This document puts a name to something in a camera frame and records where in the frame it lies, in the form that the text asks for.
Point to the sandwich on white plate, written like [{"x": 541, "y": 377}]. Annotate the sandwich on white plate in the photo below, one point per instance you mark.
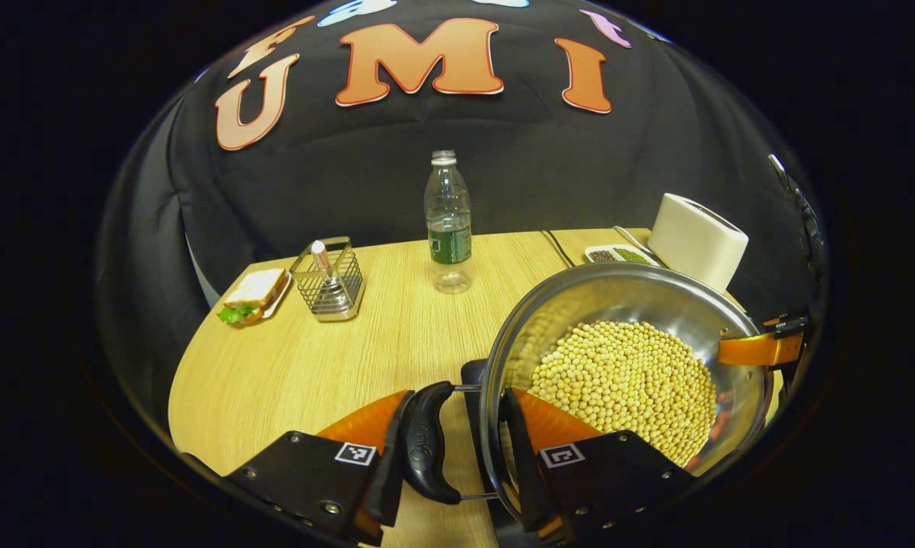
[{"x": 256, "y": 293}]

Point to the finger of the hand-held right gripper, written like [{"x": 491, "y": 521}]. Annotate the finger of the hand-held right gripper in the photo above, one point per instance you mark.
[{"x": 758, "y": 348}]

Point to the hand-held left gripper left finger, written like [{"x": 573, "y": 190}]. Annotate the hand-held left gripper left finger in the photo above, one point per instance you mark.
[{"x": 389, "y": 472}]

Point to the white toaster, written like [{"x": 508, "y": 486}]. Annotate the white toaster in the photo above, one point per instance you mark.
[{"x": 693, "y": 240}]

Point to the white divided dish with beans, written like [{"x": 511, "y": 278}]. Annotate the white divided dish with beans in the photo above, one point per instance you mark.
[{"x": 617, "y": 255}]

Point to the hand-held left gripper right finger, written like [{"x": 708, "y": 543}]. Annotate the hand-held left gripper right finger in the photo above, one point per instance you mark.
[{"x": 520, "y": 472}]

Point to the clear plastic water bottle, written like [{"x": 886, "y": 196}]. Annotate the clear plastic water bottle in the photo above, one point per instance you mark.
[{"x": 448, "y": 228}]

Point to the black induction cooktop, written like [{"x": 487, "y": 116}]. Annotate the black induction cooktop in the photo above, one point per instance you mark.
[{"x": 473, "y": 426}]

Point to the black backdrop cloth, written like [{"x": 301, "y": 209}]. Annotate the black backdrop cloth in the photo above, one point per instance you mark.
[{"x": 503, "y": 160}]

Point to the pile of yellow soybeans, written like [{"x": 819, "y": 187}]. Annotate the pile of yellow soybeans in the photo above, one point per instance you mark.
[{"x": 625, "y": 380}]

